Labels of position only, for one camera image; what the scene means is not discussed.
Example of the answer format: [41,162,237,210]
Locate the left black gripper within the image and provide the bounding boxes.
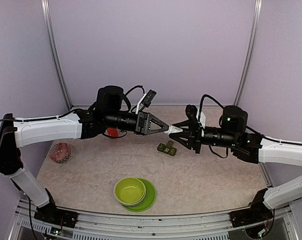
[105,110,170,136]

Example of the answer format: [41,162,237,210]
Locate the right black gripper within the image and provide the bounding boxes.
[169,119,238,154]

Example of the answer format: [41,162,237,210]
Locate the small white pill bottle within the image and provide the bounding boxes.
[164,125,184,135]

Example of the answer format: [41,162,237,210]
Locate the red pill bottle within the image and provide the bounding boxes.
[106,128,119,138]

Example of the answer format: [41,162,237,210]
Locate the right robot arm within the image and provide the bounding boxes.
[166,105,302,222]

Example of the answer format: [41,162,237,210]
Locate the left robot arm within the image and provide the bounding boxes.
[0,85,171,223]

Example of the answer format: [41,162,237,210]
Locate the green plate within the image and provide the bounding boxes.
[123,178,157,212]

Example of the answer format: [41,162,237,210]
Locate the green bowl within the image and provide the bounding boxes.
[113,177,147,207]

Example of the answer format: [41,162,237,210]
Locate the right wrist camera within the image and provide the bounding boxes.
[185,104,206,128]

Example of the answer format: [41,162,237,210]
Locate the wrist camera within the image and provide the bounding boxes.
[136,89,157,111]
[185,104,206,128]

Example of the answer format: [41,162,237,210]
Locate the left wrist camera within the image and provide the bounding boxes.
[136,89,157,111]

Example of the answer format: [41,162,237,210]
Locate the left camera cable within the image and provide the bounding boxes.
[123,84,146,112]

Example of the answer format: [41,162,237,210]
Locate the camera cable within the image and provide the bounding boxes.
[198,93,226,118]
[123,84,146,112]

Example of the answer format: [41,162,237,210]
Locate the right camera cable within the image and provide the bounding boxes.
[198,93,226,118]

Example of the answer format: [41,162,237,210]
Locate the front aluminium rail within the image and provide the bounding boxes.
[5,199,302,240]

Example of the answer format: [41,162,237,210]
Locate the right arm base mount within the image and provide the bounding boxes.
[229,188,275,228]

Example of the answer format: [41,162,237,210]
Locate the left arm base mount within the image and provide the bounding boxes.
[34,188,78,229]

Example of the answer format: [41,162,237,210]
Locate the right aluminium frame post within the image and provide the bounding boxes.
[233,0,263,106]

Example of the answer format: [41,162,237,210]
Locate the aluminium frame post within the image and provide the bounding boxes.
[40,0,73,110]
[233,0,263,106]

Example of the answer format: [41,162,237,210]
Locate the left aluminium frame post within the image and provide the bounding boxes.
[40,0,73,110]

